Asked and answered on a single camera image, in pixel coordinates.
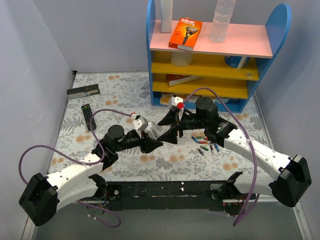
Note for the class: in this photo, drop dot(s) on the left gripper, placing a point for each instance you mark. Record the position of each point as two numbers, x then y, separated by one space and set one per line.
144 144

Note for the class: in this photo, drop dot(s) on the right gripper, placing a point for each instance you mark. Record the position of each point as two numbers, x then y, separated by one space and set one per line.
179 126

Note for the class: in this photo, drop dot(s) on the white remote control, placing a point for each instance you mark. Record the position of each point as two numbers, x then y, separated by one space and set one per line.
151 131

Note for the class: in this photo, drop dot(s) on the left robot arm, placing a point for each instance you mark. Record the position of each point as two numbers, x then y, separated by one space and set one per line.
45 195

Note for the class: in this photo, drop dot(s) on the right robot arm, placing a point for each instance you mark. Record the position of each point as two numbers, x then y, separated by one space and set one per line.
286 178

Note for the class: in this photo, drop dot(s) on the black remote control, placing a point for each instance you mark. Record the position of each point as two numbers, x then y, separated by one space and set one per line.
87 113

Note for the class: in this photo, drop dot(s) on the red white book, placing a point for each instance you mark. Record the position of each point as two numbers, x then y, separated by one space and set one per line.
175 79

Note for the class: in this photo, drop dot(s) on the blue battery right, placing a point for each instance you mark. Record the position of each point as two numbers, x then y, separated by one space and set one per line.
216 147

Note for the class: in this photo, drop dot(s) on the white cylinder roll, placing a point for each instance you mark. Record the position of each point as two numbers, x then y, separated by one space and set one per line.
181 59

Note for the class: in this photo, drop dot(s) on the floral table cloth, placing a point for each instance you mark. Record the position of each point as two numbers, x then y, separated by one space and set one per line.
121 94

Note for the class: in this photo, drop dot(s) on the blue yellow pink shelf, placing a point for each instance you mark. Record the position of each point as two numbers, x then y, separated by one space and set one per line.
261 43

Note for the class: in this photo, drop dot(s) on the black rectangular box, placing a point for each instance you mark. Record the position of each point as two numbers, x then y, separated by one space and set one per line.
84 91

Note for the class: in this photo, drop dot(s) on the blue white cup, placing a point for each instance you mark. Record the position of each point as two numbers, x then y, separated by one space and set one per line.
236 62

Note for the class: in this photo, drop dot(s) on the orange razor box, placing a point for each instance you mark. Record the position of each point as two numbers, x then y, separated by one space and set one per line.
185 35

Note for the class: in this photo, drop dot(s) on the white tall bottle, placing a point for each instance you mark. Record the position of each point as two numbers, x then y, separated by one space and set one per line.
166 12

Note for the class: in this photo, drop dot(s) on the clear plastic water bottle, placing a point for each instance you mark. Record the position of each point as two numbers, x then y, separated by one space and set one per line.
221 20

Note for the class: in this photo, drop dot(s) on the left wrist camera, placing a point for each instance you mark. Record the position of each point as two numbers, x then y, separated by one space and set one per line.
140 124

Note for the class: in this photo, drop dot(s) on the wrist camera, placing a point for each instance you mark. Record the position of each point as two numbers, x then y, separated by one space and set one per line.
176 102
140 124

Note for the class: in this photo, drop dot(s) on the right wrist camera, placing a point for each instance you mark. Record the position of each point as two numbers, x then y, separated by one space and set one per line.
176 102

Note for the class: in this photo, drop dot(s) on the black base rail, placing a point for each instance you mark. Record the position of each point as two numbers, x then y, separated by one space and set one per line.
169 195

